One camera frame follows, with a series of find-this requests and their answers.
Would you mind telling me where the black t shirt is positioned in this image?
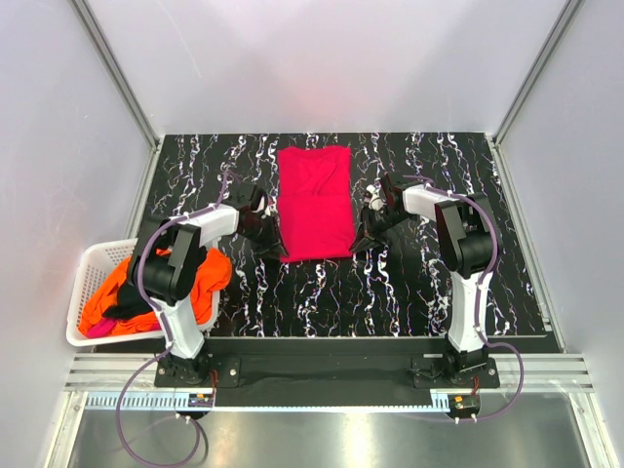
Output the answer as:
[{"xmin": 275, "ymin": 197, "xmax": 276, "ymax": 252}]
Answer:
[{"xmin": 102, "ymin": 283, "xmax": 151, "ymax": 321}]

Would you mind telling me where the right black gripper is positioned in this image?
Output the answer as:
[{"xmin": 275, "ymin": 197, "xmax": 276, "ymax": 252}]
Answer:
[{"xmin": 349, "ymin": 206, "xmax": 410, "ymax": 254}]

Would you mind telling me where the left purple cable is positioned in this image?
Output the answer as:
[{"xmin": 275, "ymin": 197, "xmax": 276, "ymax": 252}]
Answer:
[{"xmin": 117, "ymin": 168, "xmax": 245, "ymax": 463}]

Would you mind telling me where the orange t shirt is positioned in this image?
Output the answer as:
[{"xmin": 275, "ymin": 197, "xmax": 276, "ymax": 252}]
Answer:
[{"xmin": 78, "ymin": 249, "xmax": 232, "ymax": 337}]

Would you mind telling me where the aluminium frame post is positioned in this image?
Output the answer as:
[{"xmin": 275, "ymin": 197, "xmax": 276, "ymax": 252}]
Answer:
[
  {"xmin": 491, "ymin": 0, "xmax": 585, "ymax": 146},
  {"xmin": 68, "ymin": 0, "xmax": 160, "ymax": 150}
]

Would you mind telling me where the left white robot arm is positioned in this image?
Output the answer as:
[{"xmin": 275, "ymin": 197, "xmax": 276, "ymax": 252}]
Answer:
[{"xmin": 127, "ymin": 182, "xmax": 288, "ymax": 386}]

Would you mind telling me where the right aluminium frame post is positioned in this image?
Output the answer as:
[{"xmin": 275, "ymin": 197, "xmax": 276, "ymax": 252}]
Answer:
[{"xmin": 491, "ymin": 0, "xmax": 585, "ymax": 146}]

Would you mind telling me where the aluminium rail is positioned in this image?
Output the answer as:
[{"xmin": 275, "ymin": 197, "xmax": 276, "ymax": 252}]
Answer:
[{"xmin": 64, "ymin": 354, "xmax": 593, "ymax": 413}]

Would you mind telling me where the left aluminium frame post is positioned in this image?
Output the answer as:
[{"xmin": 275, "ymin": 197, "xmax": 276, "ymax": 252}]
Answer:
[{"xmin": 68, "ymin": 0, "xmax": 160, "ymax": 150}]

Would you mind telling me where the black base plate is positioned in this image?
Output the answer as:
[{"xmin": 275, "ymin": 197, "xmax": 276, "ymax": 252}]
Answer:
[{"xmin": 156, "ymin": 337, "xmax": 500, "ymax": 410}]

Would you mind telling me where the white plastic laundry basket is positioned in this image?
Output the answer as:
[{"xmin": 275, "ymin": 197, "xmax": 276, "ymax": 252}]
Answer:
[{"xmin": 65, "ymin": 239, "xmax": 224, "ymax": 347}]

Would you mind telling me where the magenta t shirt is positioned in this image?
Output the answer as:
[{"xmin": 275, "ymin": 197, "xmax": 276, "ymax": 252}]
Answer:
[{"xmin": 277, "ymin": 145, "xmax": 355, "ymax": 263}]

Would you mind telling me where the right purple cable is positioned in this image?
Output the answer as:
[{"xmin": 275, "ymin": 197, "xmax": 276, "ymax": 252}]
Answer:
[{"xmin": 404, "ymin": 174, "xmax": 527, "ymax": 424}]

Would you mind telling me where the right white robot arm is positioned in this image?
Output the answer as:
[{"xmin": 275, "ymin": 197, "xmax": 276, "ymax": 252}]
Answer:
[{"xmin": 350, "ymin": 173, "xmax": 500, "ymax": 387}]

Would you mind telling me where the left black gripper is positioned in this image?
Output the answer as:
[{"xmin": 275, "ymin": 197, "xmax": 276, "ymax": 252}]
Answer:
[{"xmin": 240, "ymin": 214, "xmax": 289, "ymax": 261}]

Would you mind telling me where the purple cable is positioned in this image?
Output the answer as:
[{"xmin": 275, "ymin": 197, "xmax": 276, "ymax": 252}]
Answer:
[
  {"xmin": 404, "ymin": 174, "xmax": 527, "ymax": 424},
  {"xmin": 117, "ymin": 168, "xmax": 245, "ymax": 463}
]

